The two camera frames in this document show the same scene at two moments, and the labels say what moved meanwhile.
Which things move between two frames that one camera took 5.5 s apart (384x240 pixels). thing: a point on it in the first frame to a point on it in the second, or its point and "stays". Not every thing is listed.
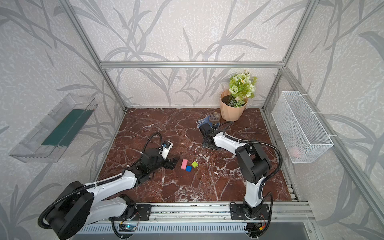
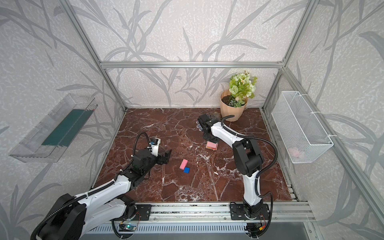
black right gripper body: [205, 130] to [204, 123]
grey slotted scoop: [214, 116] stays
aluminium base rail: [283, 211] stays
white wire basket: [303, 133] stays
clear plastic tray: [48, 138] stays
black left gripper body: [167, 162] to [163, 157]
